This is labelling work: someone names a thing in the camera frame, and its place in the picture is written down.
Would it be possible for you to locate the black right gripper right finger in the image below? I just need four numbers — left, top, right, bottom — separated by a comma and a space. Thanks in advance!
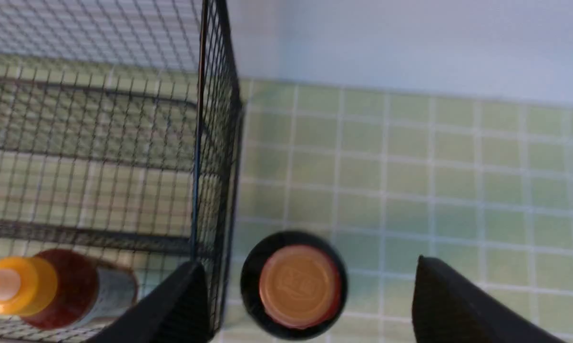
411, 256, 560, 343

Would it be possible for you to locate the dark soy sauce bottle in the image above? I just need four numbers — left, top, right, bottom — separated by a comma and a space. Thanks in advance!
239, 231, 349, 342

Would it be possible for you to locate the green checkered tablecloth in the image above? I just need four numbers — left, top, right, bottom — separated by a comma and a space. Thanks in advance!
0, 52, 573, 343

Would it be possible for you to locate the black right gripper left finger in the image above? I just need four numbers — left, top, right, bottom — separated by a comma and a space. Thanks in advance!
88, 261, 211, 343

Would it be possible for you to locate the red chili sauce bottle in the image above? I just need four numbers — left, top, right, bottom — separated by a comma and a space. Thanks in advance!
0, 248, 138, 331

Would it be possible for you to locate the black wire mesh rack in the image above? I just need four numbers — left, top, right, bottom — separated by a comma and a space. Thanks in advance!
0, 0, 242, 343

